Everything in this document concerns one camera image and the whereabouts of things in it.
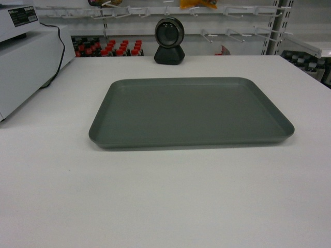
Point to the grey rectangular serving tray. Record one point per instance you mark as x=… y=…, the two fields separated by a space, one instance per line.
x=186 y=112

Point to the white checkout table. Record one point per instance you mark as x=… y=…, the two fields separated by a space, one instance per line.
x=58 y=189

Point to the black round barcode scanner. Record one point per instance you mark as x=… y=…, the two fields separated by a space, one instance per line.
x=169 y=34

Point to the white peg hook rack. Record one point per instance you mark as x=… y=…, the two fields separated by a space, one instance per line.
x=243 y=27

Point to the red capped sauce bottles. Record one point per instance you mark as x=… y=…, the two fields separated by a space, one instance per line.
x=93 y=47

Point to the white cash register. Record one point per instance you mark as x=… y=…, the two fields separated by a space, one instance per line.
x=32 y=53

